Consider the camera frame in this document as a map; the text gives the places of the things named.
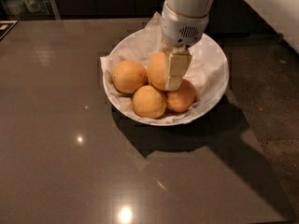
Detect dark tray at table edge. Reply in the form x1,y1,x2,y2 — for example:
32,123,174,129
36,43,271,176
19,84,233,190
0,21,17,40

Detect background shelf with containers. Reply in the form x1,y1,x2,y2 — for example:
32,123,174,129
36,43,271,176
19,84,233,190
0,0,60,21

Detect white paper liner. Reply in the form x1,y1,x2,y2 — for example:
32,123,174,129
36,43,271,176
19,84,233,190
99,11,226,125

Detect orange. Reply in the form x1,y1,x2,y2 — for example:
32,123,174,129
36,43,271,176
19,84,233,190
133,85,166,119
166,79,196,113
148,51,166,91
112,60,148,94

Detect white bowl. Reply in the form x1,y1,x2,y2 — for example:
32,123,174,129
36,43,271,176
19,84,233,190
102,28,231,127

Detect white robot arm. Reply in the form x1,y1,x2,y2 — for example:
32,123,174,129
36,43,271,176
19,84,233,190
161,0,214,91

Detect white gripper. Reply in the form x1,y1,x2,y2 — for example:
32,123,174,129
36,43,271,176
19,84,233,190
159,1,208,91

